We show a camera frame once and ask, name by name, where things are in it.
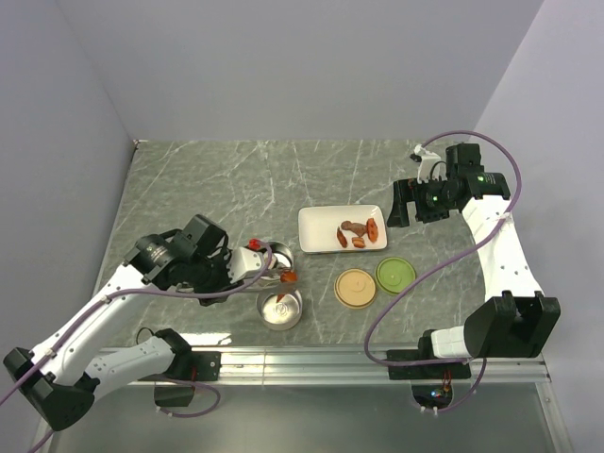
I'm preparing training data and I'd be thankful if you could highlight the purple cable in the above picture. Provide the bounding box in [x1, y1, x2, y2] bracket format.
[0, 241, 275, 453]
[363, 130, 524, 412]

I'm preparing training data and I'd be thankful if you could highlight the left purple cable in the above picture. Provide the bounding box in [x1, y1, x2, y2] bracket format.
[0, 241, 275, 453]

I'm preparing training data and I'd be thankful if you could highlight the steel bowl near rail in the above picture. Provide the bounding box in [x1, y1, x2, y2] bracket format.
[256, 290, 303, 331]

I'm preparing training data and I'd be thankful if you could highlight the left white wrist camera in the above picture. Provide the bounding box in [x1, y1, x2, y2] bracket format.
[227, 247, 266, 285]

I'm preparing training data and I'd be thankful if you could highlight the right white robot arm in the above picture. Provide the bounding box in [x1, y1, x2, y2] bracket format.
[387, 143, 561, 378]

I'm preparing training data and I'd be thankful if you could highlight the beige round lid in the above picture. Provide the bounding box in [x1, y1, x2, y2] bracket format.
[334, 268, 377, 310]

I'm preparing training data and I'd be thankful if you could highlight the slim orange wing piece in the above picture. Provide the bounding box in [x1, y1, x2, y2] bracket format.
[336, 227, 348, 248]

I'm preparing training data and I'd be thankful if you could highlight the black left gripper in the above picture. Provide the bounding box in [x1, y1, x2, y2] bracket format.
[187, 247, 245, 306]

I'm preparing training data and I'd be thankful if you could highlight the aluminium front rail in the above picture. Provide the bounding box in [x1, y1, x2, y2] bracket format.
[51, 343, 553, 388]

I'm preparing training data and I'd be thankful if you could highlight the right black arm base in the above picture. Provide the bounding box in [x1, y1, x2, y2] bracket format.
[386, 349, 472, 380]

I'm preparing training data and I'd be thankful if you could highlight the green round lid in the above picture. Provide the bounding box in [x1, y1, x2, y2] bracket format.
[375, 257, 416, 295]

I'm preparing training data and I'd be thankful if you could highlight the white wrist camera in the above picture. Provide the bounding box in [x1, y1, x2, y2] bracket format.
[227, 247, 266, 285]
[411, 144, 446, 183]

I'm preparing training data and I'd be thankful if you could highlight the white rectangular plate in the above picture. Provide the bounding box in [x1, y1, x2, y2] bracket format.
[298, 205, 388, 254]

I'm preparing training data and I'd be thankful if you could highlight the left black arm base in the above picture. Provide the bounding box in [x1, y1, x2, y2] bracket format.
[159, 350, 222, 382]

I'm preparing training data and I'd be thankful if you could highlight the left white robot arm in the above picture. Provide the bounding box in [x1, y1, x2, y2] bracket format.
[3, 214, 237, 431]

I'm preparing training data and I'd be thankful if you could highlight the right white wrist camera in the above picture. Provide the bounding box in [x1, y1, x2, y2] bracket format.
[411, 144, 446, 183]

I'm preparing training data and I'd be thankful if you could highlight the large orange fish piece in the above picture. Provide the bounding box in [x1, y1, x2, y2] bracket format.
[366, 218, 378, 243]

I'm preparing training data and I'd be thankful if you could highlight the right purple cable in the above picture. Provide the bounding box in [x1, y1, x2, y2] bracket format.
[363, 130, 524, 412]

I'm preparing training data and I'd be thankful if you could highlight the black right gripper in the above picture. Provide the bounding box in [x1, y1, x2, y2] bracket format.
[387, 176, 458, 227]

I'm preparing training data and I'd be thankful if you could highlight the steel bowl far from rail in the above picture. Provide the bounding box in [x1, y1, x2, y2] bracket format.
[266, 241, 294, 272]

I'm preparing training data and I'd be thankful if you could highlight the orange chicken wing piece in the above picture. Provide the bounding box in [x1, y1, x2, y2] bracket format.
[279, 271, 298, 283]

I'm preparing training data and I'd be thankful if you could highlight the brown meat patty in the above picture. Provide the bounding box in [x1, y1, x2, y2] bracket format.
[341, 221, 367, 237]

